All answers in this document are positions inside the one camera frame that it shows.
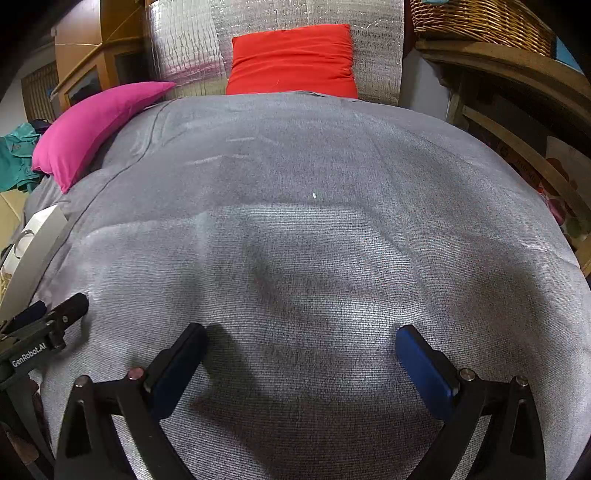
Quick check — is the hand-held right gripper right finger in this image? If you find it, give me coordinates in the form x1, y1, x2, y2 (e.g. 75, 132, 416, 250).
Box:
396, 324, 548, 480

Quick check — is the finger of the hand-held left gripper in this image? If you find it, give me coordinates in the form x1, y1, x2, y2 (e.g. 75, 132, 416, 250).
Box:
45, 292, 89, 334
6, 300, 48, 326

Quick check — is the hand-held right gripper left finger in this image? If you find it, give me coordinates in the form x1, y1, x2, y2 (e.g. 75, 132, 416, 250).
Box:
53, 322, 208, 480

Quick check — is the white jewelry box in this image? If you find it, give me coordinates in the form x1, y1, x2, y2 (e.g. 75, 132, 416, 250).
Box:
0, 204, 66, 320

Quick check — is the beige sofa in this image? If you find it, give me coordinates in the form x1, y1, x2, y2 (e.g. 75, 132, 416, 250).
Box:
0, 189, 29, 232

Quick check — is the teal cloth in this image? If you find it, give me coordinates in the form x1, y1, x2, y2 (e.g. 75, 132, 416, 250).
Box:
0, 122, 52, 194

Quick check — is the grey blanket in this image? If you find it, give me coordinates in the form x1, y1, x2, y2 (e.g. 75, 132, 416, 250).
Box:
23, 90, 584, 480

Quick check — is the pink pillow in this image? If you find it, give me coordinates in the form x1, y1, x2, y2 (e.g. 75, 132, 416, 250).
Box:
31, 82, 178, 194

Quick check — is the brown louvred door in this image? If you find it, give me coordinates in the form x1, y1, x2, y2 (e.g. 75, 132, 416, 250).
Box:
20, 62, 62, 121

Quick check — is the colourful printed packet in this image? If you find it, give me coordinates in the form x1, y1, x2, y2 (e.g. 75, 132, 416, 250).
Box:
496, 136, 591, 259

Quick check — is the wooden cabinet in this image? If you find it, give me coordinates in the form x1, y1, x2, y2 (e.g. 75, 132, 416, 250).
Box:
51, 0, 154, 114

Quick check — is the silver quilted headboard cushion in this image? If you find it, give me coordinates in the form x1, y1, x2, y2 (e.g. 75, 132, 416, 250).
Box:
145, 0, 406, 105

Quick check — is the wooden shelf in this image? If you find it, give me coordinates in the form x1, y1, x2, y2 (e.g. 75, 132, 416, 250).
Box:
416, 41, 591, 278

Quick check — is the red pillow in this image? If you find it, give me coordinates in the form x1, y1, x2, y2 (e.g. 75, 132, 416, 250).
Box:
226, 24, 360, 99

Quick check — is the wicker basket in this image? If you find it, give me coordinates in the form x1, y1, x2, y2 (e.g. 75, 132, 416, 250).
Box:
409, 0, 556, 59

